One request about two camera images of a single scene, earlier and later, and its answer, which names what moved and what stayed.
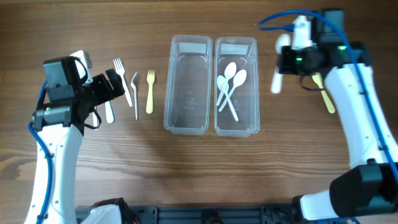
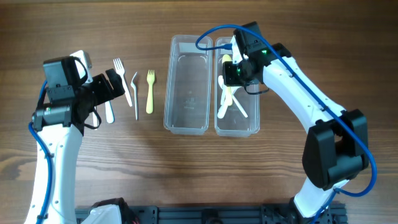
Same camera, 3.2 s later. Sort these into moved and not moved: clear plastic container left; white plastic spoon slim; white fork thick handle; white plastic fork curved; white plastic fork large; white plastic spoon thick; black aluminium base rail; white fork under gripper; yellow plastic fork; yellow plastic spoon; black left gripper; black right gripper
Moved: yellow plastic spoon; white plastic spoon slim; black right gripper; white plastic spoon thick
Not moved: white plastic fork large; white fork under gripper; black aluminium base rail; black left gripper; yellow plastic fork; white fork thick handle; clear plastic container left; white plastic fork curved
